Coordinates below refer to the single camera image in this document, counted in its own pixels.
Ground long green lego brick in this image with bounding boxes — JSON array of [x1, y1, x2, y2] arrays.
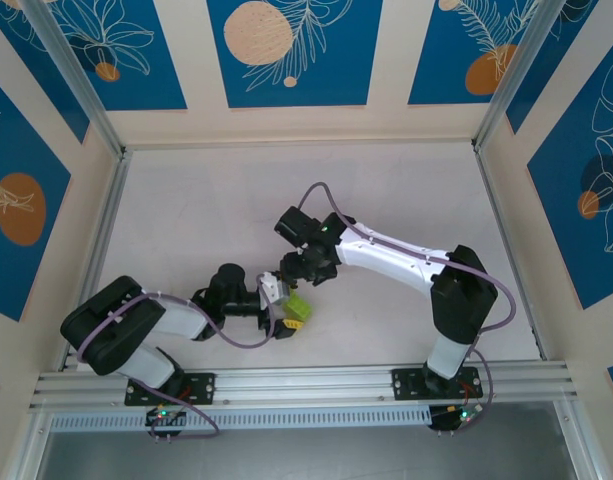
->
[[285, 294, 315, 319]]

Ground grey metal sheet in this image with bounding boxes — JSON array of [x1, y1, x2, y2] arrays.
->
[[35, 399, 587, 480]]

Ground long aluminium mounting rail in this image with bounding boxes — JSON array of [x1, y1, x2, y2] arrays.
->
[[28, 360, 580, 415]]

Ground white slotted cable duct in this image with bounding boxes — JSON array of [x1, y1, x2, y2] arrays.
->
[[49, 405, 433, 434]]

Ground aluminium table side rail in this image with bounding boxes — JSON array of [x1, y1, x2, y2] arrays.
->
[[473, 144, 550, 362], [58, 149, 135, 374]]

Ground blue floral wall panel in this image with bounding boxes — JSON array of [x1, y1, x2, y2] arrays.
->
[[207, 0, 385, 109], [0, 69, 73, 322], [0, 9, 91, 145], [408, 0, 542, 106], [505, 0, 605, 135], [527, 47, 613, 311], [0, 0, 188, 112]]

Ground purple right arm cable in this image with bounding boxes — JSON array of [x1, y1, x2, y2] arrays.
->
[[298, 182, 517, 416]]

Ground aluminium frame post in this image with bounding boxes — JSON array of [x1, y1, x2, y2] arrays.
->
[[21, 0, 130, 157], [469, 0, 558, 151]]

